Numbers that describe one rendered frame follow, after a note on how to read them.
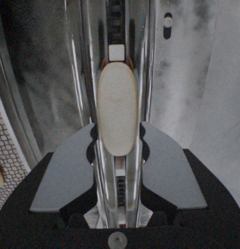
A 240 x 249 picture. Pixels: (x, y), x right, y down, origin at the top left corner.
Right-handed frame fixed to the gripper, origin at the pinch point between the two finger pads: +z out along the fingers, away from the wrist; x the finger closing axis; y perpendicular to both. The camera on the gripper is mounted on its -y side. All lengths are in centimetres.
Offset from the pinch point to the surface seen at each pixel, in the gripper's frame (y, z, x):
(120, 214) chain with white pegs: 21.7, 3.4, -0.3
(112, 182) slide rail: 12.7, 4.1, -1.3
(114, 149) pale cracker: 3.7, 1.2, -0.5
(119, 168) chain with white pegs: 7.6, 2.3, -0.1
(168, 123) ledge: 1.6, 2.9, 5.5
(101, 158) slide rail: 7.5, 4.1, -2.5
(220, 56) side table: -5.6, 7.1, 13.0
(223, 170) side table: 15.0, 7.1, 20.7
